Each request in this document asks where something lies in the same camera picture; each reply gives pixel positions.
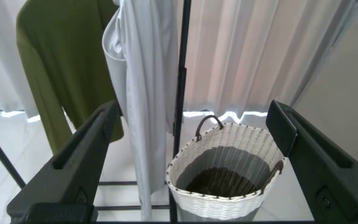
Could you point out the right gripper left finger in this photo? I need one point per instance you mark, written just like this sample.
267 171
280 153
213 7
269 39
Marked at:
73 174

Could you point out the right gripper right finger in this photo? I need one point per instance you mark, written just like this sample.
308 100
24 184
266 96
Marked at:
328 174

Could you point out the green long-sleeved shirt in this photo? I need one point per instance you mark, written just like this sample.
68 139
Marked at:
61 62

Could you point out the pale grey shorts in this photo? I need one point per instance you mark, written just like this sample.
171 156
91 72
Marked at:
145 77

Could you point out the white laundry basket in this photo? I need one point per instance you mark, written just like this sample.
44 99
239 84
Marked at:
228 143

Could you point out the black clothes rack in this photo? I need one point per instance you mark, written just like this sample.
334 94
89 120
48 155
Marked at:
180 77

